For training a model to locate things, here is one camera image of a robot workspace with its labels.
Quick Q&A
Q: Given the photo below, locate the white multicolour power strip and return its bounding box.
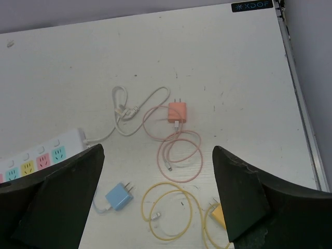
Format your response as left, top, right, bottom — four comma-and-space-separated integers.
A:
1, 128, 88, 183

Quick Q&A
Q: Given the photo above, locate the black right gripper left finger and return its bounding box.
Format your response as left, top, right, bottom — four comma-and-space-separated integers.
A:
1, 144, 105, 248

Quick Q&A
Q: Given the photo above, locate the black XDOF label right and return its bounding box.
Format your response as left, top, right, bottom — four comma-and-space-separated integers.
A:
231, 0, 274, 12

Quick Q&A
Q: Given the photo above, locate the yellow charger plug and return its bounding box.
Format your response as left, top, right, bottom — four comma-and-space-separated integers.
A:
210, 198, 226, 230

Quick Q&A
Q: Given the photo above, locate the blue charger plug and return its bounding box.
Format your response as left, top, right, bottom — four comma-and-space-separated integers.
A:
105, 183, 133, 211

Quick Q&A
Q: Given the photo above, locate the pink charging cable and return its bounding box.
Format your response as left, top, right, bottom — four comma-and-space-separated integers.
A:
143, 105, 203, 183

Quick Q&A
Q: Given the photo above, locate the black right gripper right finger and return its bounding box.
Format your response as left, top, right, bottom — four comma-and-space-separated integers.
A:
212, 146, 331, 248

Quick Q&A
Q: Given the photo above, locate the white power strip cord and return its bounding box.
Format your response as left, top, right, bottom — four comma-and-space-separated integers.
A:
83, 86, 171, 146

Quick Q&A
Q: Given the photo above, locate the aluminium table frame rail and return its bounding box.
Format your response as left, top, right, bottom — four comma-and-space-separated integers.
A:
274, 1, 330, 192

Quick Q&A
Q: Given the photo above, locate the orange pink charger plug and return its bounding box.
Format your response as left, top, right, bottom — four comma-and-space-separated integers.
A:
168, 100, 187, 123

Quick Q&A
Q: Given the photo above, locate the yellow charging cable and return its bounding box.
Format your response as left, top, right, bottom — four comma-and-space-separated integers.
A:
141, 182, 232, 249

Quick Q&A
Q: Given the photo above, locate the light blue charging cable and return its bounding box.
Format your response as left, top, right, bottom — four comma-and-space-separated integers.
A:
92, 198, 112, 215

